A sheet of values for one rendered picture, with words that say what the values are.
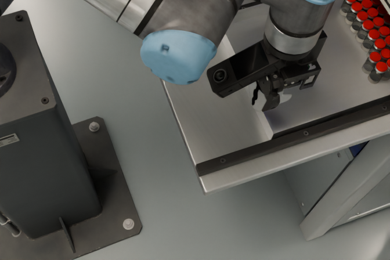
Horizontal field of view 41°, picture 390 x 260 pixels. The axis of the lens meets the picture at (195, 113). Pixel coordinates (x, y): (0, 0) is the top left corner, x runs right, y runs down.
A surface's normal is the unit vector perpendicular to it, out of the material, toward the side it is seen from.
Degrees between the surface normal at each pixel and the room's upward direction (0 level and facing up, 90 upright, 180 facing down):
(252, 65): 30
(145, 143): 0
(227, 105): 0
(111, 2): 67
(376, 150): 90
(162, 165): 0
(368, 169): 90
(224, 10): 49
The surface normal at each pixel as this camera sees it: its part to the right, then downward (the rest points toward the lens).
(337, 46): 0.04, -0.45
